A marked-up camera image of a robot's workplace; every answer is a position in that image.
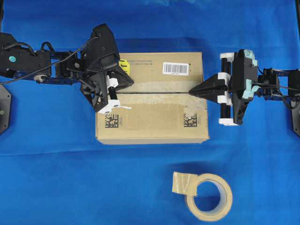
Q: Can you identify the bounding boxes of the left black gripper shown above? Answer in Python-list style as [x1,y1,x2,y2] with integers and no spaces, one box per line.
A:
[80,24,134,114]

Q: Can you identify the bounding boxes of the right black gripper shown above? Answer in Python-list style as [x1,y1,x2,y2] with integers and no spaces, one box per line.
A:
[189,49,258,126]

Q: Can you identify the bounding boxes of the brown cardboard box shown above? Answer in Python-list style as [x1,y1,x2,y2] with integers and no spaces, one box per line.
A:
[95,52,210,145]

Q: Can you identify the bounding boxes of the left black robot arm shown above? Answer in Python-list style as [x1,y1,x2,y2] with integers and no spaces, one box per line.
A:
[0,24,134,114]

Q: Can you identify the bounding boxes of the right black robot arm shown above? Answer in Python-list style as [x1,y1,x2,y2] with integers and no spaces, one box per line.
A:
[189,49,300,126]

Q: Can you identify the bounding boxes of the beige packing tape roll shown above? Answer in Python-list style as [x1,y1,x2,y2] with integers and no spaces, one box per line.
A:
[172,172,233,222]

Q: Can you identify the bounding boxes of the blue table cloth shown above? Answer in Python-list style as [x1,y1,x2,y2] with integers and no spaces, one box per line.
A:
[0,0,300,225]

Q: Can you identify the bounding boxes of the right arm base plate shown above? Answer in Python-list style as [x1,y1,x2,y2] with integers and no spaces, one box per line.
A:
[291,101,300,136]

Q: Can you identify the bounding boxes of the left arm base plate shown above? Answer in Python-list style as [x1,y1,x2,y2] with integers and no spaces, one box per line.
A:
[0,85,12,134]

